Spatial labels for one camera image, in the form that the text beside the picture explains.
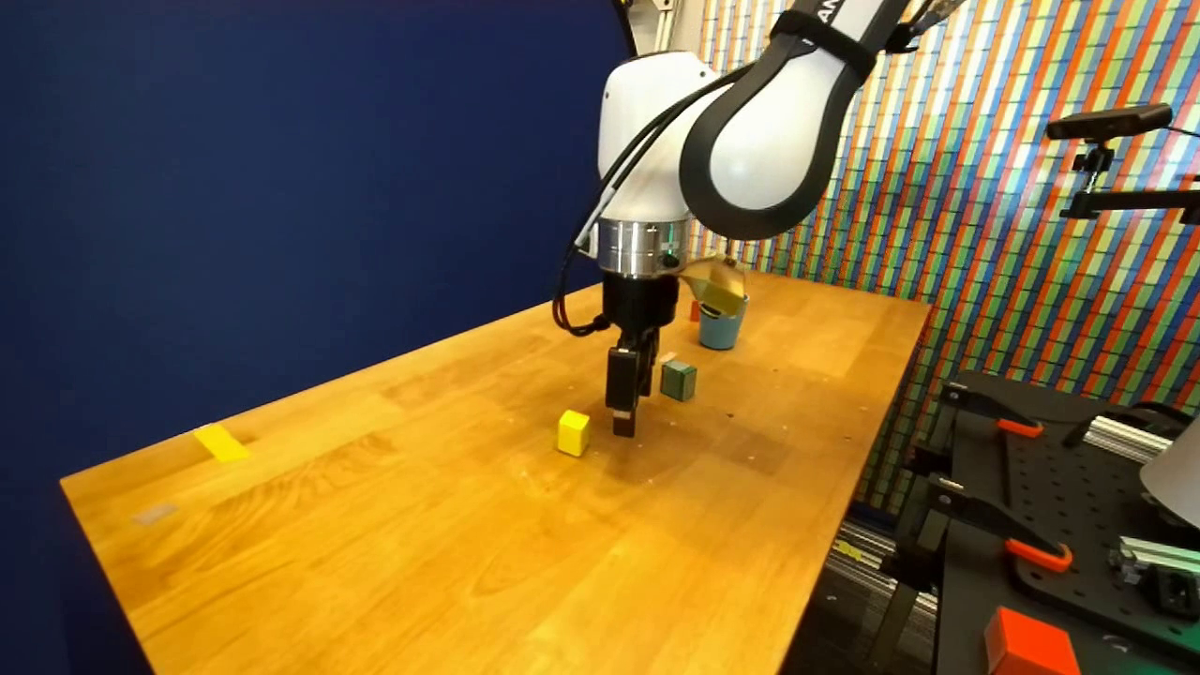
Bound black clamp with orange handle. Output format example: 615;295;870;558
940;382;1045;441
926;472;1075;576

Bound aluminium profile bar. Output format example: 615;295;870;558
1086;414;1175;466
1109;535;1200;601

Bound clear yellowish plastic scoop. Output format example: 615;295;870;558
679;257;749;317

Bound camera on mount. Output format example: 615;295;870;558
1044;102;1200;227

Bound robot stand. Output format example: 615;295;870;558
867;369;1200;675

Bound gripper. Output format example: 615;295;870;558
601;272;681;439

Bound large red block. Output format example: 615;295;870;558
983;607;1085;675

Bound yellow tape strip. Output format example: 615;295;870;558
193;423;252;464

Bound blue cup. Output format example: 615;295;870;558
697;293;749;352

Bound yellow block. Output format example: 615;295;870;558
557;410;592;458

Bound green block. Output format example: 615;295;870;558
659;360;698;403

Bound aluminium rail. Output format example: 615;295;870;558
823;518;938;622

